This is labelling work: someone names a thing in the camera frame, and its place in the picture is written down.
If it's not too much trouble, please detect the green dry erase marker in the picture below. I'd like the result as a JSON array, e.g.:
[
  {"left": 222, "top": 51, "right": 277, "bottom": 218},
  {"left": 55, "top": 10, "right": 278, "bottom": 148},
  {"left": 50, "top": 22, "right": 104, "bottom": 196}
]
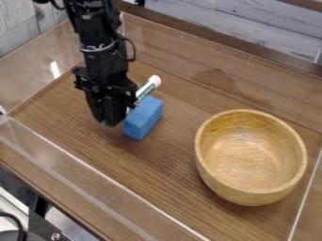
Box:
[{"left": 135, "top": 75, "right": 162, "bottom": 107}]

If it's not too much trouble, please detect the blue foam block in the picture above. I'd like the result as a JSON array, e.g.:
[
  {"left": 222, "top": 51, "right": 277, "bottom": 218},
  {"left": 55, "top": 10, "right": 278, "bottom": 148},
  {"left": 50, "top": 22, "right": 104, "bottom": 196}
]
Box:
[{"left": 123, "top": 96, "right": 163, "bottom": 140}]

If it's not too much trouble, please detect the black metal table bracket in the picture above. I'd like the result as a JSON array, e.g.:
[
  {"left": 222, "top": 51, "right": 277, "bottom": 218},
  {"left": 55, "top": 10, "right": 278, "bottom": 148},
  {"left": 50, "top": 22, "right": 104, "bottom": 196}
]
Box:
[{"left": 26, "top": 196, "right": 72, "bottom": 241}]

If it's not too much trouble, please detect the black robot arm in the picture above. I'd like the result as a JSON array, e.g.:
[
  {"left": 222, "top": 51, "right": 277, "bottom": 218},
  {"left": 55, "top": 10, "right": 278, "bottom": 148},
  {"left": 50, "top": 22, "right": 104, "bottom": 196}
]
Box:
[{"left": 32, "top": 0, "right": 139, "bottom": 127}]

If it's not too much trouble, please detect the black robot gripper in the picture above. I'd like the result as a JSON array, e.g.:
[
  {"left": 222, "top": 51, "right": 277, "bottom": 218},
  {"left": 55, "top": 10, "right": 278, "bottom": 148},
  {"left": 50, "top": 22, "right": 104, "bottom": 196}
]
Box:
[{"left": 72, "top": 45, "right": 138, "bottom": 127}]

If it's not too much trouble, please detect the clear acrylic tray wall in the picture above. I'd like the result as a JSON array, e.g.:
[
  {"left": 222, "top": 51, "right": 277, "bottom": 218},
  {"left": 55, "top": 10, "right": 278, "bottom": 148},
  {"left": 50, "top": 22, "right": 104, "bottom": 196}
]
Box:
[{"left": 0, "top": 13, "right": 322, "bottom": 241}]

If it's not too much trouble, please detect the black cable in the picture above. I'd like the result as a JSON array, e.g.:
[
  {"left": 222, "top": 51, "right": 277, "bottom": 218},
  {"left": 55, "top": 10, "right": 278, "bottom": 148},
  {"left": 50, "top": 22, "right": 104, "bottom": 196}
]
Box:
[{"left": 0, "top": 211, "right": 28, "bottom": 241}]

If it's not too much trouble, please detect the brown wooden bowl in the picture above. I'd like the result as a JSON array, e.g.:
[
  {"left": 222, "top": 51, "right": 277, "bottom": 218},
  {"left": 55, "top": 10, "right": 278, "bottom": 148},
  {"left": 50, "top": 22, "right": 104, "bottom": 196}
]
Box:
[{"left": 195, "top": 109, "right": 309, "bottom": 206}]

